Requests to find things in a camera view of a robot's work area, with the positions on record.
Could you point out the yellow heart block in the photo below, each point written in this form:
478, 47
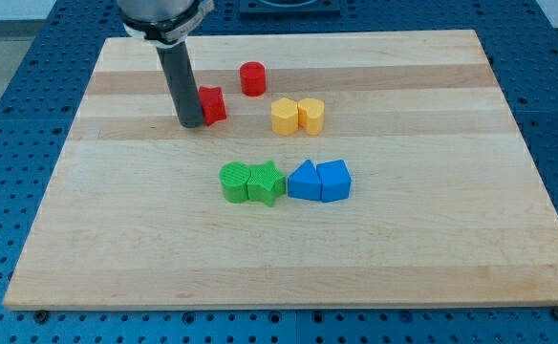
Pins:
311, 115

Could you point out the blue cube block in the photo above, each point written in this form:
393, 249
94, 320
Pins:
335, 180

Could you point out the red star block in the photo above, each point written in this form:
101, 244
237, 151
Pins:
213, 104

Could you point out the blue triangle block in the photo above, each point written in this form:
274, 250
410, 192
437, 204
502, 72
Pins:
304, 183

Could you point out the green star block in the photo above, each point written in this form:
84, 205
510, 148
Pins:
266, 183

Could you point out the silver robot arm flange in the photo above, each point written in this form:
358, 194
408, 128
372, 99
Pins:
164, 23

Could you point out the wooden board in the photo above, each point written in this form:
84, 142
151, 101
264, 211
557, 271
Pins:
446, 209

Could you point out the red cylinder block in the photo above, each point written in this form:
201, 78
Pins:
253, 78

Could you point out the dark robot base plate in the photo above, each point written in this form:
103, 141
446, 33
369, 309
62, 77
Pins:
250, 7

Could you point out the green cylinder block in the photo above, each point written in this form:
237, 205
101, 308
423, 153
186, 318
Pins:
233, 177

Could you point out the yellow hexagon block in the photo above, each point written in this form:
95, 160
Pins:
284, 116

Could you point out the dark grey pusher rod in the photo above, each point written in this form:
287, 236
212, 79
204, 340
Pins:
181, 83

